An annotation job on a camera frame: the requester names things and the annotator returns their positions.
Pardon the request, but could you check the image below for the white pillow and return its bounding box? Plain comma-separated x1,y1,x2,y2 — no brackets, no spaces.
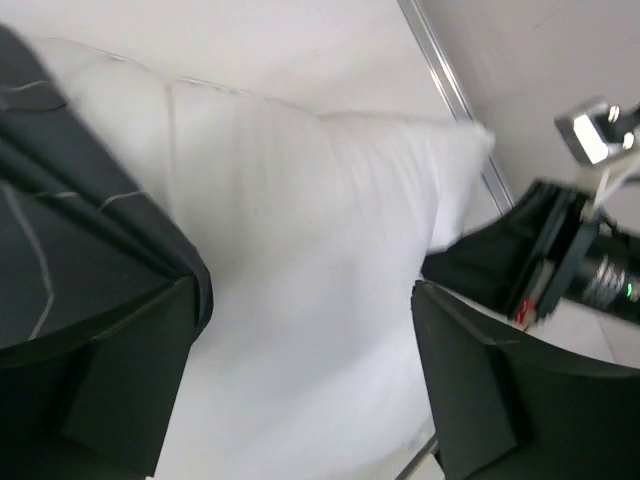
34,39,494,479

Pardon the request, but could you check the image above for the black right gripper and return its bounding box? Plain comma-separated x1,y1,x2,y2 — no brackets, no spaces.
422,180,639,330

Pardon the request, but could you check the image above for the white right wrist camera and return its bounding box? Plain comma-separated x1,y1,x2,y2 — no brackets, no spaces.
554,97,639,169

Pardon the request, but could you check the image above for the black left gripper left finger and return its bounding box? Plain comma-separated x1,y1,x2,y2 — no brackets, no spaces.
1,277,196,479

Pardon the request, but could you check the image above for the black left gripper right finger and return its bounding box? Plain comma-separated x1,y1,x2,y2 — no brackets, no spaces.
411,282,639,479

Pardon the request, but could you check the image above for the dark grey checked pillowcase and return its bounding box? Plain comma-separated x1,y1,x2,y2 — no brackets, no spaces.
1,27,214,347

